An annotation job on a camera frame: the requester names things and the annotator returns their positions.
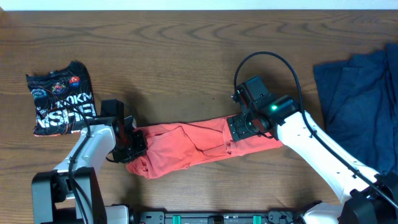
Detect orange red t-shirt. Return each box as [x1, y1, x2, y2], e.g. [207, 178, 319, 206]
[126, 117, 282, 179]

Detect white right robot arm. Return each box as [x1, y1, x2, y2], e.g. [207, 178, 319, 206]
[228, 94, 397, 223]

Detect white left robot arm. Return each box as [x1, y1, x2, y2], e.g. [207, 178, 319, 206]
[31, 116, 147, 223]

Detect black printed folded shirt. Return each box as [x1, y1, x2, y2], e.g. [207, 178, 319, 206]
[25, 61, 97, 136]

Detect dark blue denim garment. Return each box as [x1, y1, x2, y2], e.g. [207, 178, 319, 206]
[313, 44, 397, 174]

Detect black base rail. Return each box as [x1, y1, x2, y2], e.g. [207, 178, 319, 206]
[130, 210, 305, 224]

